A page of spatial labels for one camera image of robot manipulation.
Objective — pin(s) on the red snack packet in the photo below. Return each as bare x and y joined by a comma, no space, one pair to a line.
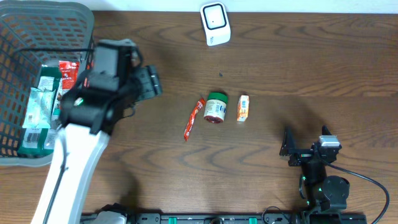
69,72

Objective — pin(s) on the green snack packet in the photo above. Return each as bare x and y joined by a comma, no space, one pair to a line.
41,142

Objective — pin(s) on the small orange carton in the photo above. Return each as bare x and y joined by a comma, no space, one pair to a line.
243,108

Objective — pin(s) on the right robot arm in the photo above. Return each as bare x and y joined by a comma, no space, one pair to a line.
325,194

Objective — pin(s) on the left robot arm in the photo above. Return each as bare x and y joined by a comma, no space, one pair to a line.
89,113

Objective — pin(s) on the red Nescafe stick sachet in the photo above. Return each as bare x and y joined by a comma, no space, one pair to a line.
199,105

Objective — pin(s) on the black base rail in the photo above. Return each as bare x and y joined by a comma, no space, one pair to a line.
273,218

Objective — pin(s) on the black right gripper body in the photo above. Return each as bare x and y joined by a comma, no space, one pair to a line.
301,157

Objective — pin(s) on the grey plastic shopping basket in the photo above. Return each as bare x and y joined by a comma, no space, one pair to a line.
35,34

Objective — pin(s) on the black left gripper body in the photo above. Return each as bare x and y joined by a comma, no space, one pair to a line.
147,83

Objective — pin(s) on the green lid jar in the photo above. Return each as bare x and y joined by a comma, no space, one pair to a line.
215,108

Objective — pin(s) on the white barcode scanner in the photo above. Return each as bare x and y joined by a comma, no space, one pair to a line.
215,23

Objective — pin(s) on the pale green wipes packet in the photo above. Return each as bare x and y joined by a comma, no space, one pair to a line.
39,109

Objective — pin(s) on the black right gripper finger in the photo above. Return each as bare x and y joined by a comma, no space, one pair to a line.
325,131
288,143

